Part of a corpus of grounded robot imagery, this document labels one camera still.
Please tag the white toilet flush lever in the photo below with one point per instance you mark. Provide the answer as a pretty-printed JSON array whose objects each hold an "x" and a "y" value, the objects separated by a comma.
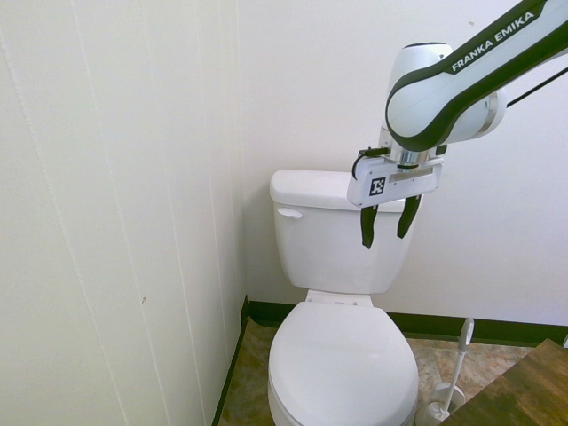
[{"x": 288, "y": 213}]

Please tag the white toilet brush holder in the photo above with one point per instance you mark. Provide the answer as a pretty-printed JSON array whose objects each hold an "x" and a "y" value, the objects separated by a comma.
[{"x": 439, "y": 406}]

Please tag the white Franka Emika robot arm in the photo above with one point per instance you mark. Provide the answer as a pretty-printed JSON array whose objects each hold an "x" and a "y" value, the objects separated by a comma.
[{"x": 444, "y": 93}]

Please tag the white toilet tank lid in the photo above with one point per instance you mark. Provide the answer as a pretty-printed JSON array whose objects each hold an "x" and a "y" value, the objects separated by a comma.
[{"x": 310, "y": 188}]

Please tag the white toilet bowl with seat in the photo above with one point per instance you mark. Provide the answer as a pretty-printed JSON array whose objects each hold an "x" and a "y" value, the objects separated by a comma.
[{"x": 341, "y": 359}]

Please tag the white toilet tank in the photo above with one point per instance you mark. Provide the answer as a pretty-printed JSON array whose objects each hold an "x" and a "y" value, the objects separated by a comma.
[{"x": 339, "y": 248}]

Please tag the wooden table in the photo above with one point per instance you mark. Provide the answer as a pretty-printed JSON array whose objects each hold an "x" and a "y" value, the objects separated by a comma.
[{"x": 517, "y": 386}]

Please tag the white toilet brush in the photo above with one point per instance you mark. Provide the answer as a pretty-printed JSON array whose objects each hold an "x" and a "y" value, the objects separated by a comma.
[{"x": 457, "y": 364}]

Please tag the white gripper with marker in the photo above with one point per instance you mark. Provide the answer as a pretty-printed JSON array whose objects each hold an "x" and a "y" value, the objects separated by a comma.
[{"x": 410, "y": 178}]

